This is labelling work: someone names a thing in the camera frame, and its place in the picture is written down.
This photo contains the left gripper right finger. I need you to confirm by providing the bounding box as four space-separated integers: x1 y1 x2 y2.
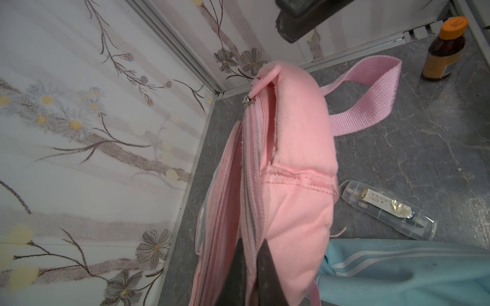
256 240 288 306

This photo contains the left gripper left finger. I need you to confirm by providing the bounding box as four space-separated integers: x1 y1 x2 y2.
214 238 247 306

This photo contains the pink backpack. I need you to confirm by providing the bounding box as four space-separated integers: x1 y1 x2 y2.
190 56 402 305

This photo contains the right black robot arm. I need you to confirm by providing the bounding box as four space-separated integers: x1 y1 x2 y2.
275 0 353 43

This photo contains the teal pencil case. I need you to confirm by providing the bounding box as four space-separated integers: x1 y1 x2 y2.
315 238 489 305

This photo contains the clear plastic case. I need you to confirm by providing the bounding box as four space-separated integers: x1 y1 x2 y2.
339 180 437 240

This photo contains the brown bottle orange cap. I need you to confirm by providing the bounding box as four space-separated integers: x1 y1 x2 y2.
422 16 468 81

